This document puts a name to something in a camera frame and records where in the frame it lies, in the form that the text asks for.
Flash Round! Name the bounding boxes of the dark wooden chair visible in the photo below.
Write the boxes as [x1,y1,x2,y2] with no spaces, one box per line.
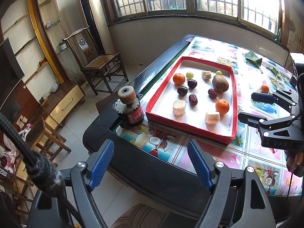
[62,26,130,97]

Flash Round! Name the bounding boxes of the white power strip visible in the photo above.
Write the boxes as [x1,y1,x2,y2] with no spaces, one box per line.
[17,115,28,129]

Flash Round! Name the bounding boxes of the wooden stool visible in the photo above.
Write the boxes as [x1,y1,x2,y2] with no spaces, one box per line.
[27,116,72,167]

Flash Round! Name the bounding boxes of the wooden wall shelf unit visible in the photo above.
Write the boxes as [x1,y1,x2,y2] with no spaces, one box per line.
[0,0,79,86]

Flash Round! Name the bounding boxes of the brown kiwi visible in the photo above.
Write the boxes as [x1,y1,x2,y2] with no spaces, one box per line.
[212,74,230,93]

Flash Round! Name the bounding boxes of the black table clamp motor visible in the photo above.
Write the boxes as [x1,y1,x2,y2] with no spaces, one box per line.
[113,85,144,127]

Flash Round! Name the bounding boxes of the large green leaf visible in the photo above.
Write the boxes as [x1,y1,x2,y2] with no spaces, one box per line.
[245,51,264,74]

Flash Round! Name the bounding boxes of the wooden television cabinet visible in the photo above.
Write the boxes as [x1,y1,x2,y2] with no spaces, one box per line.
[21,79,86,129]

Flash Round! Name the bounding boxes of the standing air conditioner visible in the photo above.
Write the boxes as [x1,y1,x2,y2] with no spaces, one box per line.
[73,0,114,57]

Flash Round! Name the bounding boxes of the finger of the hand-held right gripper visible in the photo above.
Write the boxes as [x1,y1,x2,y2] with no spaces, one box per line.
[237,112,297,130]
[251,89,298,110]

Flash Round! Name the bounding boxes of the fruit-print tablecloth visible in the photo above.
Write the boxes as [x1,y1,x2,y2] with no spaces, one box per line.
[119,36,304,196]

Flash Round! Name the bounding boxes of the small green leaf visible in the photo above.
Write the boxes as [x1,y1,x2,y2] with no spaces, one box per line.
[267,64,282,80]

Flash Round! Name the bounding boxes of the thin black cable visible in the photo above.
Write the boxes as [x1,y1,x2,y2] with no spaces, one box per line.
[285,169,294,197]

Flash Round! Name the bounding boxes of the person's right hand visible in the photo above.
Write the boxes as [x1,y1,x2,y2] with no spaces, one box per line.
[285,147,304,177]

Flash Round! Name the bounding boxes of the red cardboard tray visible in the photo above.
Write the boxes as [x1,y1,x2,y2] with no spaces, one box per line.
[145,56,238,145]

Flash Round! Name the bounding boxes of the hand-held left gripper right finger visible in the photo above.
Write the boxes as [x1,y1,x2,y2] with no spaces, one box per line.
[187,139,276,228]

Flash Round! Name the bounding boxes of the black braided cable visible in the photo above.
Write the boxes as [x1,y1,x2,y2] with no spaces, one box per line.
[0,113,83,228]

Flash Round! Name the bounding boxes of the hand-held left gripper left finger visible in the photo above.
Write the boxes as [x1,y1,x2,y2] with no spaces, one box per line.
[63,139,116,228]

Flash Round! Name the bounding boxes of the flat screen television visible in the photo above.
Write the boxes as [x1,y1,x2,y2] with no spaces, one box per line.
[0,37,25,105]

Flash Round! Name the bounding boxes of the pile of plastic bags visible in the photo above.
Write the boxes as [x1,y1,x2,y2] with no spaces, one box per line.
[0,123,31,171]

